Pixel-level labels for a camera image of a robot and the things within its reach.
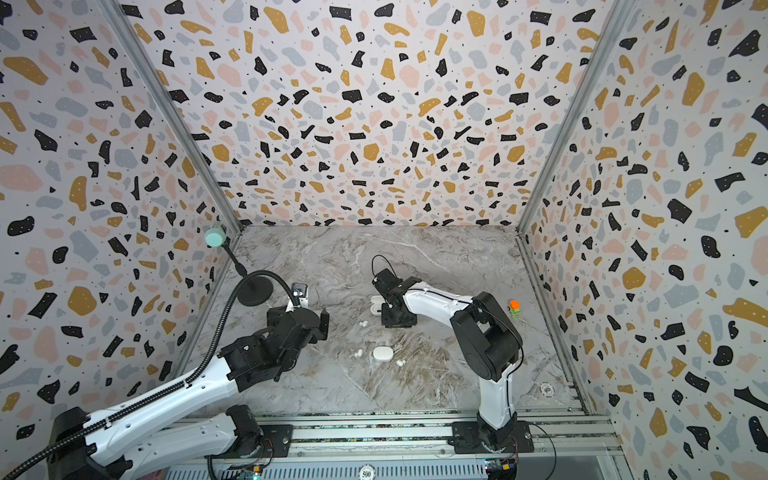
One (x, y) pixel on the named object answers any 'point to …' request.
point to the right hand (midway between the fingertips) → (390, 317)
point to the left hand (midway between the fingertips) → (312, 307)
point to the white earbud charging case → (376, 306)
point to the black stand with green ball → (255, 290)
